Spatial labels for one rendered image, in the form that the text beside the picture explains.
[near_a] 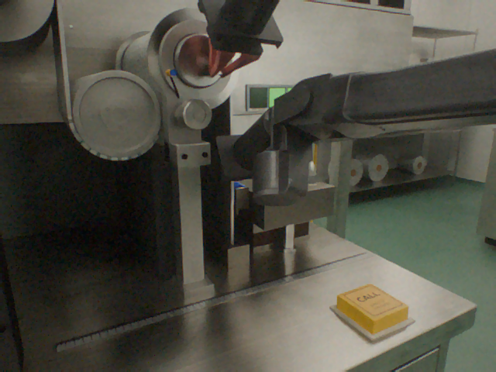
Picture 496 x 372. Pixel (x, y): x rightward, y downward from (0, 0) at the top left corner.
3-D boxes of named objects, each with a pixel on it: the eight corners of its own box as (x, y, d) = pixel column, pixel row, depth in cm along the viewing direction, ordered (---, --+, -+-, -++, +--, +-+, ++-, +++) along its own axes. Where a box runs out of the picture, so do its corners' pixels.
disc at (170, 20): (146, 108, 52) (149, -3, 49) (145, 108, 53) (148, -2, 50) (235, 115, 60) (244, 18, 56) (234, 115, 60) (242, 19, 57)
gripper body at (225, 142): (277, 173, 59) (301, 156, 53) (220, 180, 55) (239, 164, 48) (266, 136, 61) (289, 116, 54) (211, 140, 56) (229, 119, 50)
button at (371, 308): (372, 336, 47) (373, 320, 46) (335, 308, 53) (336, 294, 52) (408, 320, 50) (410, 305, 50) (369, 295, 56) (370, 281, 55)
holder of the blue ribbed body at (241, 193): (236, 215, 65) (235, 188, 64) (191, 186, 85) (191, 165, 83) (251, 212, 67) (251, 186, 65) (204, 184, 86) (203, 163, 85)
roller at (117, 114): (78, 161, 49) (67, 69, 46) (66, 139, 71) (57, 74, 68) (164, 153, 55) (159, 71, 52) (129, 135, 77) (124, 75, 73)
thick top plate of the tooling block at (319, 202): (263, 230, 63) (264, 198, 62) (186, 180, 97) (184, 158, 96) (333, 215, 71) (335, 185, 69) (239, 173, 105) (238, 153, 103)
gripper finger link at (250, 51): (240, 93, 53) (270, 44, 46) (195, 91, 50) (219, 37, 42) (227, 59, 56) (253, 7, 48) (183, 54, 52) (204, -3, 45)
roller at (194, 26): (159, 97, 52) (162, 12, 50) (123, 94, 74) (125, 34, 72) (229, 104, 58) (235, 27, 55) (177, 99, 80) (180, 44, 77)
